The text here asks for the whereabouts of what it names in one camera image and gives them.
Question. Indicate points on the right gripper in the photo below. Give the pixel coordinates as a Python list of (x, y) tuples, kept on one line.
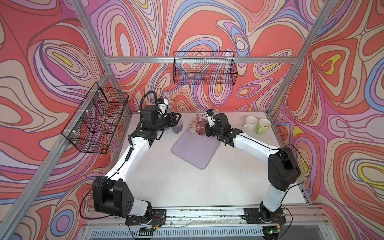
[(207, 129)]

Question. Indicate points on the light green mug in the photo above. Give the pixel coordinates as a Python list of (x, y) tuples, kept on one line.
[(263, 126)]

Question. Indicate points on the purple grey mug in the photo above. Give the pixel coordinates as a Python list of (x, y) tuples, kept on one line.
[(178, 127)]

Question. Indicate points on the pink mug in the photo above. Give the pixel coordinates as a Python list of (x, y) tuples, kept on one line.
[(197, 126)]

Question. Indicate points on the aluminium front rail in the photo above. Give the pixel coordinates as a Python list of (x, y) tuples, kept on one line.
[(296, 222)]

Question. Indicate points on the black wire basket left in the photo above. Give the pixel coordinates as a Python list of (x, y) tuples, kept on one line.
[(96, 120)]

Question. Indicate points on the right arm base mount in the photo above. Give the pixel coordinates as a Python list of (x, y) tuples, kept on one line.
[(263, 216)]

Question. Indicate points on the white mug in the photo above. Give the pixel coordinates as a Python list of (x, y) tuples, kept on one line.
[(251, 124)]

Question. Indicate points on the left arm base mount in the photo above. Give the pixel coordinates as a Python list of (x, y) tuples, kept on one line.
[(154, 218)]

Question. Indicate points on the black wire basket back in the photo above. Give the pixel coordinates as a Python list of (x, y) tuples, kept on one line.
[(204, 68)]

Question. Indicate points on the lilac plastic tray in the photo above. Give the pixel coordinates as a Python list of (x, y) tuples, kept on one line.
[(195, 149)]

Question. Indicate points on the black wire basket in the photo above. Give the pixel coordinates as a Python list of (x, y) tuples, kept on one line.
[(204, 68), (96, 120)]

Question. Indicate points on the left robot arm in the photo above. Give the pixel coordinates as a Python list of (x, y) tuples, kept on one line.
[(111, 193)]

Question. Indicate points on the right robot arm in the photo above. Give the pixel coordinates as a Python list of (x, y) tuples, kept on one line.
[(283, 168)]

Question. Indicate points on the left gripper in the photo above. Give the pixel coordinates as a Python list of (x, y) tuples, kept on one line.
[(170, 117)]

